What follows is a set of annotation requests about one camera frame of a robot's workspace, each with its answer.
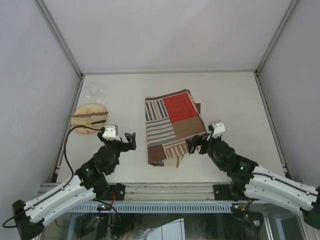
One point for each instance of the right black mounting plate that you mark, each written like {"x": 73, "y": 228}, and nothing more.
{"x": 222, "y": 192}

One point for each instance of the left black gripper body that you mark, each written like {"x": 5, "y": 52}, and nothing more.
{"x": 119, "y": 146}

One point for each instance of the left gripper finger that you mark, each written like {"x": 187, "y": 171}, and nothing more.
{"x": 100, "y": 134}
{"x": 131, "y": 141}

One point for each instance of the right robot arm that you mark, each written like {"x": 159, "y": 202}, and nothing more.
{"x": 253, "y": 181}

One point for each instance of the dark handled fork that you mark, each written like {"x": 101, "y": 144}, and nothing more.
{"x": 95, "y": 122}

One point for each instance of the clear glass cup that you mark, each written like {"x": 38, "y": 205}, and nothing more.
{"x": 94, "y": 93}

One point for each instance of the brown wooden knife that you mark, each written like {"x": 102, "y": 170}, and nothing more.
{"x": 89, "y": 114}

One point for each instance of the patchwork striped placemat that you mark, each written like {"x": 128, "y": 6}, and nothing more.
{"x": 171, "y": 119}

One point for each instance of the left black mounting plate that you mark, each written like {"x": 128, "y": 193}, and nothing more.
{"x": 116, "y": 192}

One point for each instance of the aluminium front rail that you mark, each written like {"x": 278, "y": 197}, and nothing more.
{"x": 169, "y": 192}

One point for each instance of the round wooden plate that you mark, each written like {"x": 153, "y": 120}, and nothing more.
{"x": 89, "y": 108}

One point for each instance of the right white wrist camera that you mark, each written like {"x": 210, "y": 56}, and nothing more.
{"x": 218, "y": 129}

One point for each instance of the black mounting plate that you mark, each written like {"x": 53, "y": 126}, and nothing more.
{"x": 222, "y": 192}
{"x": 116, "y": 192}

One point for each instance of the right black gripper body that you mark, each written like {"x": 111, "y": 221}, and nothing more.
{"x": 207, "y": 142}

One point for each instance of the perforated blue cable tray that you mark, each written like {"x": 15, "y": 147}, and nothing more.
{"x": 152, "y": 208}

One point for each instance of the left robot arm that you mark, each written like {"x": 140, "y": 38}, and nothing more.
{"x": 87, "y": 183}

